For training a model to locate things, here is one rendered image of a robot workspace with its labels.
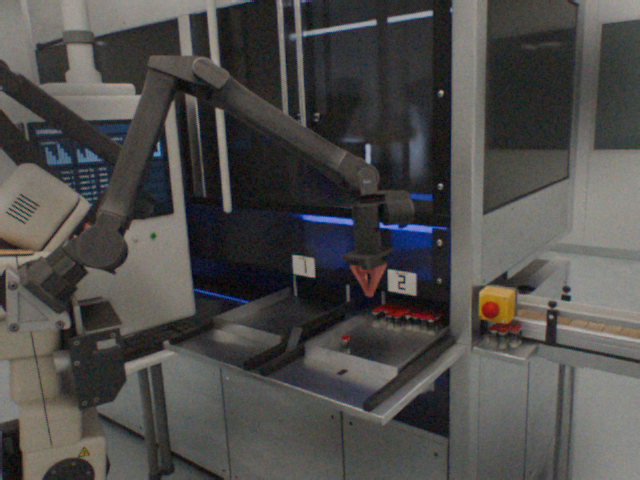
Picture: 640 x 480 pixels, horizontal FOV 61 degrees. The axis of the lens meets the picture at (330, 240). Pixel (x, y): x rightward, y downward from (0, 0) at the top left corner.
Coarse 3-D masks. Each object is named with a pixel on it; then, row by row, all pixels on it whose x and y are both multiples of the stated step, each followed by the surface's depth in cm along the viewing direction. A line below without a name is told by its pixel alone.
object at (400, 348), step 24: (360, 312) 153; (336, 336) 144; (360, 336) 145; (384, 336) 144; (408, 336) 143; (432, 336) 143; (336, 360) 129; (360, 360) 124; (384, 360) 130; (408, 360) 123
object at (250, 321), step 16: (288, 288) 179; (256, 304) 168; (272, 304) 173; (288, 304) 172; (304, 304) 172; (320, 304) 171; (352, 304) 165; (224, 320) 152; (240, 320) 160; (256, 320) 160; (272, 320) 159; (288, 320) 159; (304, 320) 158; (320, 320) 152; (240, 336) 149; (256, 336) 145; (272, 336) 141; (288, 336) 141
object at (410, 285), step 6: (390, 270) 146; (390, 276) 146; (396, 276) 145; (408, 276) 143; (414, 276) 142; (390, 282) 146; (396, 282) 145; (408, 282) 143; (414, 282) 142; (390, 288) 147; (396, 288) 146; (408, 288) 143; (414, 288) 142; (408, 294) 144; (414, 294) 143
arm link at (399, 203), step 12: (360, 180) 110; (372, 180) 111; (360, 192) 110; (372, 192) 110; (384, 192) 113; (396, 192) 114; (408, 192) 115; (396, 204) 113; (408, 204) 114; (396, 216) 113; (408, 216) 114
